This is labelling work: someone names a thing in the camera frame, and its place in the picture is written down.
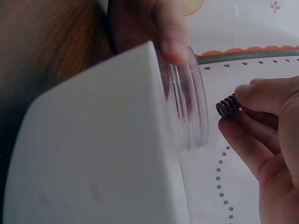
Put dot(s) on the person's right hand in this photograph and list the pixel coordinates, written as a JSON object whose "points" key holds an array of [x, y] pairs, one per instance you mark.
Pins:
{"points": [[282, 149]]}

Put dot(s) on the person's left hand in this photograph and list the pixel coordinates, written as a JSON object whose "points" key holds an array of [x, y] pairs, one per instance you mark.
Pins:
{"points": [[149, 25]]}

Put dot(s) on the person's left fingers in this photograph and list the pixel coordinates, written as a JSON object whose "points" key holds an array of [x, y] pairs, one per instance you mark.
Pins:
{"points": [[174, 46]]}

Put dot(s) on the clear plastic jar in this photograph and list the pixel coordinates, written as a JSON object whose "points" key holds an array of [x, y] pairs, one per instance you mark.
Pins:
{"points": [[187, 102]]}

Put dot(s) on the dark brown coil spring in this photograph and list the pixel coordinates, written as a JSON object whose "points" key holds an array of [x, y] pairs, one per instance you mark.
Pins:
{"points": [[227, 106]]}

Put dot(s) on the white plastic box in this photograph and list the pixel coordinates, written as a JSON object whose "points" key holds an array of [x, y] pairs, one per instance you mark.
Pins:
{"points": [[93, 144]]}

